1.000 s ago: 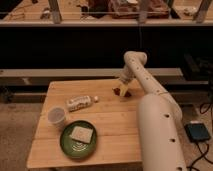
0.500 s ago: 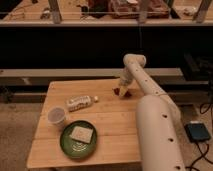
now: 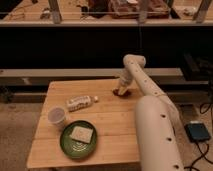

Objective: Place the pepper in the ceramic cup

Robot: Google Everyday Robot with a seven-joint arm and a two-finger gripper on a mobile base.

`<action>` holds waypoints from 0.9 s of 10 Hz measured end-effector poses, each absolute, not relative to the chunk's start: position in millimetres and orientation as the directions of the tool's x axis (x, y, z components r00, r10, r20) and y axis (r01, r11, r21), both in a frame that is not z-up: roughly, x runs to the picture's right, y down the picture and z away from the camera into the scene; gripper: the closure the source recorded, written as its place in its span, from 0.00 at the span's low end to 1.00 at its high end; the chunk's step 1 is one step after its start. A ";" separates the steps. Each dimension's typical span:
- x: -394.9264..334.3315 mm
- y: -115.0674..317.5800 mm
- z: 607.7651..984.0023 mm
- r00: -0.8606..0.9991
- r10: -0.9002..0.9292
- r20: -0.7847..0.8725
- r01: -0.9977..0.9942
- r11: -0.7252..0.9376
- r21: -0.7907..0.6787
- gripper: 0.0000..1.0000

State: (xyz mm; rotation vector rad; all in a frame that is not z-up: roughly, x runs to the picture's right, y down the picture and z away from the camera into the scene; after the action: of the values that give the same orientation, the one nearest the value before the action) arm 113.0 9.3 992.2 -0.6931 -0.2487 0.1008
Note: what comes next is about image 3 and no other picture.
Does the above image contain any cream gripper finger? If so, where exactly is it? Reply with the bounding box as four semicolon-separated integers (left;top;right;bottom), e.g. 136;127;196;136
118;86;128;95

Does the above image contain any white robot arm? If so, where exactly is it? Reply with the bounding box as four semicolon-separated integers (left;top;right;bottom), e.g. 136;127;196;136
118;54;184;171

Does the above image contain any wooden table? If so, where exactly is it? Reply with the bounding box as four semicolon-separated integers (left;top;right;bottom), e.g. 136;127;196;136
27;80;143;169

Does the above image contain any plastic bottle with white cap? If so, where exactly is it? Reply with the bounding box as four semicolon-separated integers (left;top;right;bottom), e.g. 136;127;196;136
66;96;99;112

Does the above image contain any white sandwich slice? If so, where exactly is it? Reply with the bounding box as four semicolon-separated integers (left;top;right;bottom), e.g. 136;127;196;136
70;126;93;143

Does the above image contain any green plate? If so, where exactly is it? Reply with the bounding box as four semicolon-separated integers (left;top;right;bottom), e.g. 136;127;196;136
60;120;97;159

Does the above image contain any black foot pedal box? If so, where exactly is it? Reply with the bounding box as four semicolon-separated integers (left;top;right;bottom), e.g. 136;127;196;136
184;123;211;142

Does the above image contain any background shelf with clutter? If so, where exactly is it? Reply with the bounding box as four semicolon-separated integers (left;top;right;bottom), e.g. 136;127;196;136
0;0;213;26

